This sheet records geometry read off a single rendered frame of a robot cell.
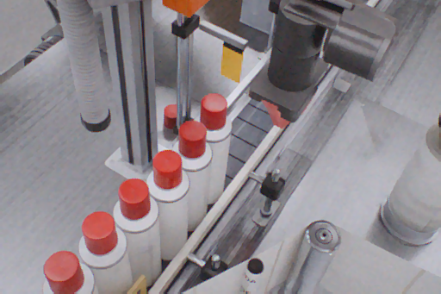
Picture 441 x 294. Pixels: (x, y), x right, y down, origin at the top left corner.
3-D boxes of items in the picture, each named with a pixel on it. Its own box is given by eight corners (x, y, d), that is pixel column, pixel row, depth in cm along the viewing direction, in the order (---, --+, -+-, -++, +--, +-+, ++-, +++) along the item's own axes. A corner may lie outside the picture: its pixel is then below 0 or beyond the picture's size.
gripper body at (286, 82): (327, 71, 67) (340, 28, 61) (293, 121, 61) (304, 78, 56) (283, 53, 69) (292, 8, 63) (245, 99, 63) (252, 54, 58)
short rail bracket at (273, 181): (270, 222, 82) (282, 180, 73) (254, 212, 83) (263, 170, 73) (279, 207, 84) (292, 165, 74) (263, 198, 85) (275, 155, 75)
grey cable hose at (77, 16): (98, 139, 59) (69, -16, 43) (75, 125, 60) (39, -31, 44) (118, 120, 61) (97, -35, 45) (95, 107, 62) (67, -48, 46)
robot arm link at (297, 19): (295, -23, 57) (271, 3, 54) (352, -1, 55) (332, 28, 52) (285, 26, 63) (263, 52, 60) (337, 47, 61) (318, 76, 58)
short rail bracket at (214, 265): (214, 308, 72) (220, 272, 63) (177, 284, 74) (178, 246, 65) (226, 290, 74) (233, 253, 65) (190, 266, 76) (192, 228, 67)
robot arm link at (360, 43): (329, -62, 58) (308, -67, 51) (427, -28, 55) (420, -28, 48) (291, 37, 63) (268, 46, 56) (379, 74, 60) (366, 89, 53)
